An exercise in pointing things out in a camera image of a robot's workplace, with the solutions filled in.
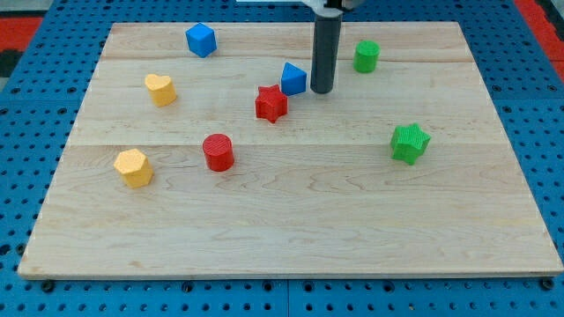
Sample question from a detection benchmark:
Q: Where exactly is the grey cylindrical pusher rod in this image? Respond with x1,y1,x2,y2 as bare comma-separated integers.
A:
310,14,342,94

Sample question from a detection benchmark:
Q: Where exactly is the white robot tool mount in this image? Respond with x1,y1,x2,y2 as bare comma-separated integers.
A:
236,0,365,15

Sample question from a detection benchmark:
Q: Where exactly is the blue triangle block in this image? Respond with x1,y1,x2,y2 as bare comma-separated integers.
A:
280,63,307,96

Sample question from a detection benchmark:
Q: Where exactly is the blue cube block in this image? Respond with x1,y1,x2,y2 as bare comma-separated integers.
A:
185,23,217,58

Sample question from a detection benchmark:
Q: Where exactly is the green cylinder block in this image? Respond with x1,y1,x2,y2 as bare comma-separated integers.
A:
353,41,380,73

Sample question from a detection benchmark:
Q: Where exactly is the red star block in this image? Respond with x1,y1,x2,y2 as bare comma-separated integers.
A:
255,85,288,123

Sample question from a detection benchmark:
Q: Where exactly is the green star block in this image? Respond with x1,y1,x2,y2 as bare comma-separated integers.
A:
390,123,432,166

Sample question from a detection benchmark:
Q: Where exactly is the red cylinder block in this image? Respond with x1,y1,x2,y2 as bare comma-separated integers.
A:
202,134,234,172

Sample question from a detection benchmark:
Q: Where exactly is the wooden board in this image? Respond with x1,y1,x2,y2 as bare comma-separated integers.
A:
19,22,563,280

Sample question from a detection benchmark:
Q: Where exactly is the yellow heart block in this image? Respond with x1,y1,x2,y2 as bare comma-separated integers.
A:
145,74,177,107

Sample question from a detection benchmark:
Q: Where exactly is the yellow hexagon block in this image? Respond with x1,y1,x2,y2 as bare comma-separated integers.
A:
114,149,153,188

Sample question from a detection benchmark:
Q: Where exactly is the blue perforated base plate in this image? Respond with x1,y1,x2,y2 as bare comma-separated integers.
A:
1,0,563,316

